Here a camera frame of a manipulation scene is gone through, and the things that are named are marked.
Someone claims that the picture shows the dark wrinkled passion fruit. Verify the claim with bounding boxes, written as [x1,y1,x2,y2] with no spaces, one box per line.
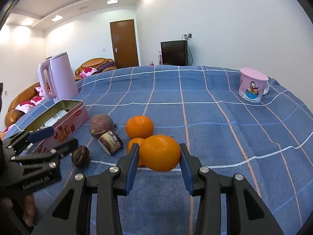
[72,145,91,168]

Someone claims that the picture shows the round purple passion fruit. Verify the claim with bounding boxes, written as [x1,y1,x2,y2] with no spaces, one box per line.
[89,114,116,139]

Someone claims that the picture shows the pink rectangular tin box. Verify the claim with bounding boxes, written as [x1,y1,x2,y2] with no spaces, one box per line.
[24,100,89,155]

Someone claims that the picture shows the pink electric kettle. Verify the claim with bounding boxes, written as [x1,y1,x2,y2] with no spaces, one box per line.
[37,52,78,103]

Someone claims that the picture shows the brown wooden door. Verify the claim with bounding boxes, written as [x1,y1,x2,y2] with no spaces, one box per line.
[110,19,139,69]

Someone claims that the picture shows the brown leather armchair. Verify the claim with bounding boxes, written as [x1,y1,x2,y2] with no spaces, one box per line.
[74,58,117,82]

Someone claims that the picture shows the blue checked tablecloth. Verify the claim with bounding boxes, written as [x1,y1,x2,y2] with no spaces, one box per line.
[34,66,312,234]

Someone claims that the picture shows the printed paper in tin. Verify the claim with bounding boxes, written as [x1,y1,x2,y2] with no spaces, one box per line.
[39,110,67,129]

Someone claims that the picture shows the pink flower cushion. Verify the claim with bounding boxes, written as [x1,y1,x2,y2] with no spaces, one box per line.
[79,67,97,78]

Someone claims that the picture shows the pink cartoon mug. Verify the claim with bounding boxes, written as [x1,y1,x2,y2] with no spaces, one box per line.
[239,67,270,103]

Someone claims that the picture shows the person's left hand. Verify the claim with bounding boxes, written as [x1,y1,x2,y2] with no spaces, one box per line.
[1,194,36,227]

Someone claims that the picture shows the small orange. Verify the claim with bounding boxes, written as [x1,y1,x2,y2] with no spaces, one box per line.
[126,137,146,168]

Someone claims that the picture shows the black power cable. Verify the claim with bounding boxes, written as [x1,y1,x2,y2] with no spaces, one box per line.
[181,34,194,66]

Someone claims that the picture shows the black television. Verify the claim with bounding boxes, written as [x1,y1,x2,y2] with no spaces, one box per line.
[160,40,188,66]

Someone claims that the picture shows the white wall socket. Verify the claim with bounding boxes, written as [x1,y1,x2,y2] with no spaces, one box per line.
[183,33,192,40]

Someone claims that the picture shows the large orange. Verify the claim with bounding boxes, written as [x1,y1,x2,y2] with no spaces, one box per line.
[139,135,181,172]

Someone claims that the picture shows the orange on table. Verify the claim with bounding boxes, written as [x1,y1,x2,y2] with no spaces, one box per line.
[125,115,154,139]

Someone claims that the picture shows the brown leather sofa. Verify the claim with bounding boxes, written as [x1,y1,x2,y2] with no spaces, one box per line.
[5,82,45,127]

